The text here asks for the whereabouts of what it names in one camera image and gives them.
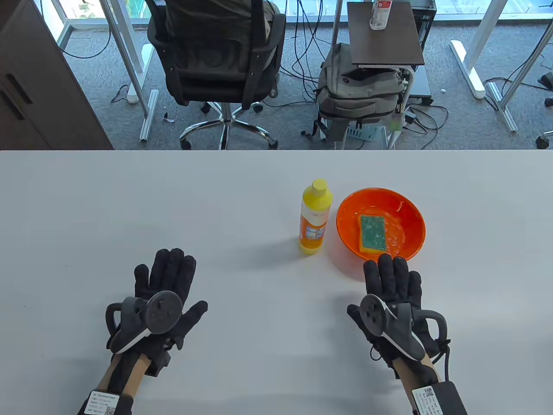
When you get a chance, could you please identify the person's right hand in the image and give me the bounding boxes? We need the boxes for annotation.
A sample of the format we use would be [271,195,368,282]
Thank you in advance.
[347,254,441,368]

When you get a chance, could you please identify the person's left hand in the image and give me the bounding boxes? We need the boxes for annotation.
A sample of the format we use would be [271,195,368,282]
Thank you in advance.
[107,248,208,359]

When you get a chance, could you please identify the green yellow sponge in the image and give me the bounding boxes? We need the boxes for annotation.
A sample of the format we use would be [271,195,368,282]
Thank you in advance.
[358,214,387,254]

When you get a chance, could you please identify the orange plastic bowl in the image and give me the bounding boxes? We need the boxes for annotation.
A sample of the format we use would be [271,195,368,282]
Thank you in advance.
[336,187,426,262]

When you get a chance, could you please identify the yellow dish soap bottle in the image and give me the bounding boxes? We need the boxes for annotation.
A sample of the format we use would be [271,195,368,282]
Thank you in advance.
[298,179,334,255]

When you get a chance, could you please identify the person's left forearm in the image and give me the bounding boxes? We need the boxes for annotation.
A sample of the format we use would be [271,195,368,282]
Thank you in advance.
[78,352,149,415]

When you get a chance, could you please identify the dark grey handheld controller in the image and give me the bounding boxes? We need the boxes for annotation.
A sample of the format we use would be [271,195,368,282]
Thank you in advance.
[360,294,450,361]
[106,291,183,354]

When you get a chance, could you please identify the black labelled wrist box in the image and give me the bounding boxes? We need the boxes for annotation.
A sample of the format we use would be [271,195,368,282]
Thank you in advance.
[413,380,469,415]
[78,389,133,415]

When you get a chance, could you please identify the aluminium profile leg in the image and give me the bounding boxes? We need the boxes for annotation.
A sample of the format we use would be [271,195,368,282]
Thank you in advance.
[486,81,518,132]
[139,89,159,142]

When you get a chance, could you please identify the grey backpack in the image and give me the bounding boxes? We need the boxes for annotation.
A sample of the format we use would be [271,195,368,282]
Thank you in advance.
[315,42,407,127]

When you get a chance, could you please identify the black cart base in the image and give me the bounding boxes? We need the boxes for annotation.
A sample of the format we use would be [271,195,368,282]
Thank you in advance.
[408,67,434,106]

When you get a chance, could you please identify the white desk leg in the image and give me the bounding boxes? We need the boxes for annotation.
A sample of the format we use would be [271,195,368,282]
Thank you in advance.
[100,0,154,104]
[450,0,509,100]

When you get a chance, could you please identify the brown wooden cabinet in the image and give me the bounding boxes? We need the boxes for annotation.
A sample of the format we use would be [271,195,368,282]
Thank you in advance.
[0,0,114,150]

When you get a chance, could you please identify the black office chair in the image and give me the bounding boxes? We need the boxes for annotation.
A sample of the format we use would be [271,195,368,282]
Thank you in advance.
[145,0,287,150]

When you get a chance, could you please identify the dark brown side table top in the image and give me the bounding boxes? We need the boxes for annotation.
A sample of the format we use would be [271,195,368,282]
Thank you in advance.
[347,1,426,68]

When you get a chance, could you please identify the black computer tower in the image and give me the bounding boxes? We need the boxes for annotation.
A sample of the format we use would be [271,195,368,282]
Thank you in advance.
[410,0,438,52]

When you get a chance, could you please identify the white bottle red label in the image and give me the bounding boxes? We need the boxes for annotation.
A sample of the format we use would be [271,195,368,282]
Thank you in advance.
[369,0,393,31]

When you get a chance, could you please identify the small black wrist camera module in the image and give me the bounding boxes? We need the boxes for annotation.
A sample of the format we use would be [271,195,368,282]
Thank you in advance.
[147,349,171,377]

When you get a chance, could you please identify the white cart frame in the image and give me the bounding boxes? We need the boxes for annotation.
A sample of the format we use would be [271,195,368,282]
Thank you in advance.
[387,65,418,150]

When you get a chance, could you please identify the black floor cable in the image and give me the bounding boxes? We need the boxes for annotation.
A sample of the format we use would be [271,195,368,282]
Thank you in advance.
[39,0,114,60]

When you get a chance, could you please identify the black cable bundle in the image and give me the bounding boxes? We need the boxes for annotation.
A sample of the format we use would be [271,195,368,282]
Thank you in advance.
[279,0,335,109]

